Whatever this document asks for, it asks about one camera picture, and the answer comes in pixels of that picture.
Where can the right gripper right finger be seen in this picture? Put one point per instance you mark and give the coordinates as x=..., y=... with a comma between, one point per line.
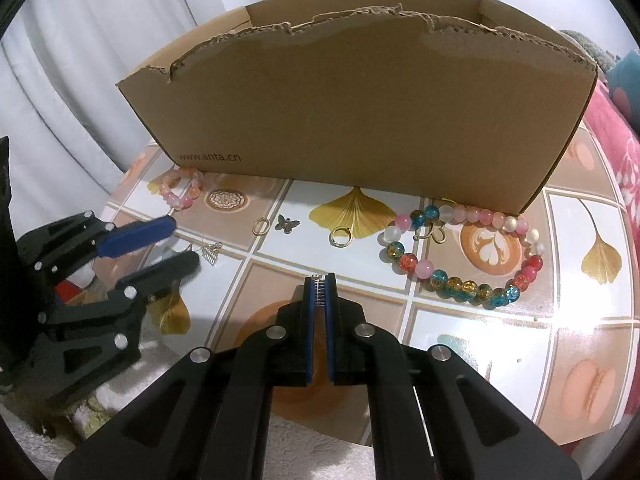
x=433, y=416

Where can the white curtain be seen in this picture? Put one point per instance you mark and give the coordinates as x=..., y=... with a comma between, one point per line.
x=72, y=134

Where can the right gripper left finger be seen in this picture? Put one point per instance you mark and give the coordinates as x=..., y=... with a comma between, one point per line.
x=208, y=416

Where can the patterned tile tablecloth board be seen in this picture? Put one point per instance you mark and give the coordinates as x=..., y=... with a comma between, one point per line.
x=551, y=322

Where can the pink floral blanket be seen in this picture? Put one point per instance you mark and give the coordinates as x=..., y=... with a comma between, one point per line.
x=619, y=143

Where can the teal pillow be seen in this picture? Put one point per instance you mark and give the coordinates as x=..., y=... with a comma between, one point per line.
x=624, y=88

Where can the gold butterfly charm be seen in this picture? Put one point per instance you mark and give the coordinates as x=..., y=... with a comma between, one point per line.
x=286, y=225

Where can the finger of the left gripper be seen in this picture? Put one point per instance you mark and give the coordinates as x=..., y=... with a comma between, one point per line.
x=150, y=279
x=125, y=237

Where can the brown cardboard box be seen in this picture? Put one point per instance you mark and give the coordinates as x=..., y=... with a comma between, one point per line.
x=471, y=100

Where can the gold hoop earring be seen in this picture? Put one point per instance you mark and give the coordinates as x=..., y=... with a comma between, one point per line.
x=261, y=226

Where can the gold ring earring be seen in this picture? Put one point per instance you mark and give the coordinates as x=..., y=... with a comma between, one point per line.
x=341, y=237

